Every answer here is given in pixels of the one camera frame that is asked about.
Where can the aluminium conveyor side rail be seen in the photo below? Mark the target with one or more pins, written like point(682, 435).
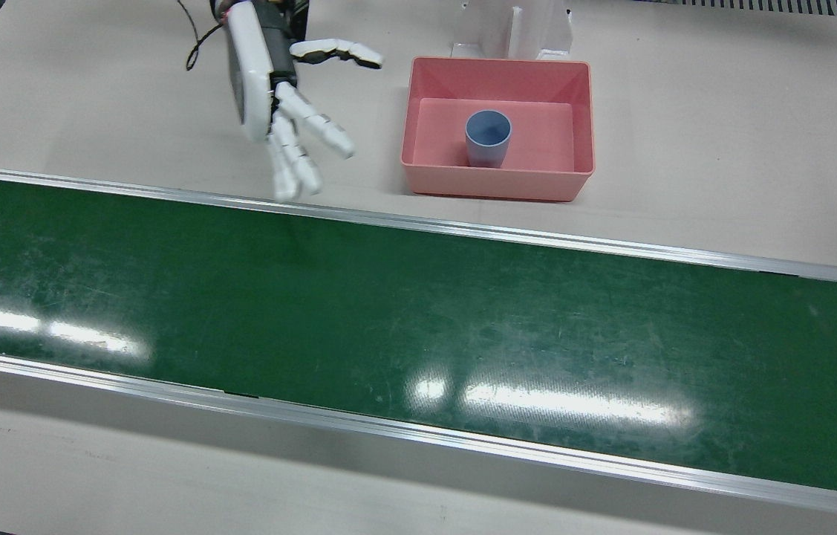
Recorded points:
point(418, 432)
point(418, 224)

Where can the blue plastic cup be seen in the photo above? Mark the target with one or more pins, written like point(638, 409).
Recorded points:
point(487, 152)

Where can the metal grating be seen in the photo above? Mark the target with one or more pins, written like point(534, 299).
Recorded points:
point(797, 6)

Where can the white bracket stand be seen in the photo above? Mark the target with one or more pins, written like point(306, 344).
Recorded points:
point(537, 30)

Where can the green conveyor belt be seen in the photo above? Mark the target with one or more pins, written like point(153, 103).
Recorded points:
point(388, 312)

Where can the pink plastic box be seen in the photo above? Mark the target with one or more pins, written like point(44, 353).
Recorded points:
point(492, 186)

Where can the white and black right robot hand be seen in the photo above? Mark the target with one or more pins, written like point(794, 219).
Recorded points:
point(247, 67)

